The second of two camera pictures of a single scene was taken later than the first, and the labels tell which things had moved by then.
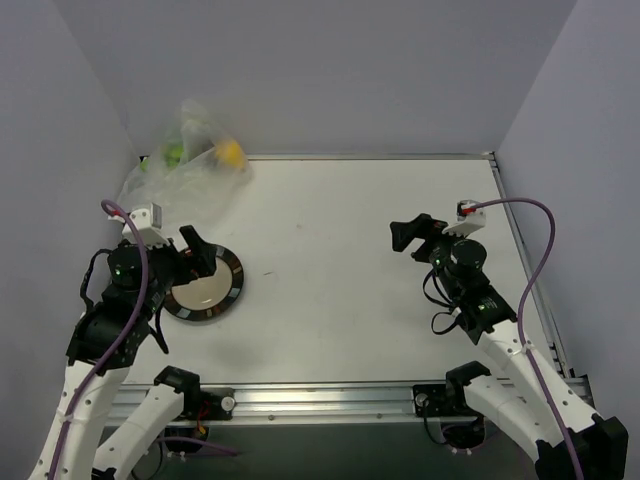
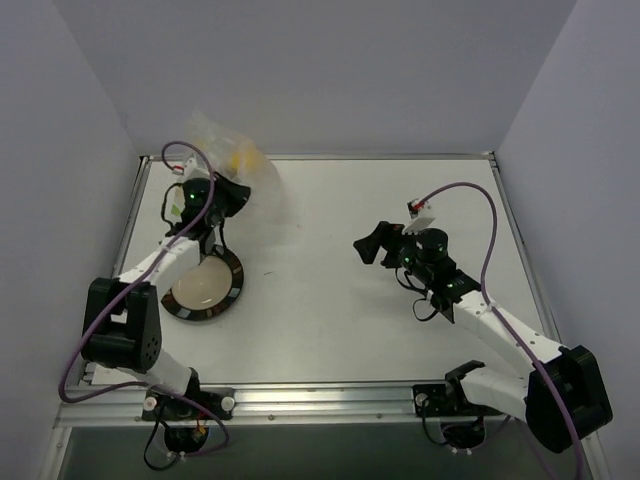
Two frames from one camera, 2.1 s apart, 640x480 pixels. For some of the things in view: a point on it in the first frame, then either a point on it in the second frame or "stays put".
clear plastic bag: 192,174 to 235,158
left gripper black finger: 202,255 to 229,196
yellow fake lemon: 232,154 to 248,159
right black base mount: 443,400 stays put
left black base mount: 208,403 stays put
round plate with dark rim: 208,295 stays put
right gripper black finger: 422,227 to 385,236
